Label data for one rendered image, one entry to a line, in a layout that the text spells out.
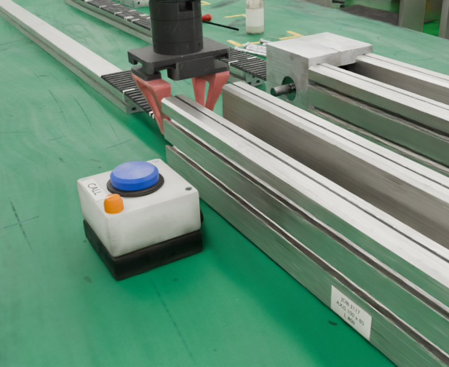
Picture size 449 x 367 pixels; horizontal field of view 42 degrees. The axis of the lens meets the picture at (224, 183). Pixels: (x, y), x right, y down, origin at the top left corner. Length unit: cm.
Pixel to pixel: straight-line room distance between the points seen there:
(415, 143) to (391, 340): 25
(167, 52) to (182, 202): 23
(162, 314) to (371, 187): 19
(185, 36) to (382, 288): 37
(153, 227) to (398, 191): 19
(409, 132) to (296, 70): 19
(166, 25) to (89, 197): 24
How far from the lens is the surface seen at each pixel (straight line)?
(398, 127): 61
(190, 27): 65
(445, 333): 36
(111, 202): 45
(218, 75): 67
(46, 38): 120
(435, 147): 58
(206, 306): 44
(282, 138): 56
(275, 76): 76
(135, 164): 49
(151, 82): 65
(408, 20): 360
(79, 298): 47
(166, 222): 47
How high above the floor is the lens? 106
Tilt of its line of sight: 27 degrees down
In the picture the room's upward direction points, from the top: 3 degrees counter-clockwise
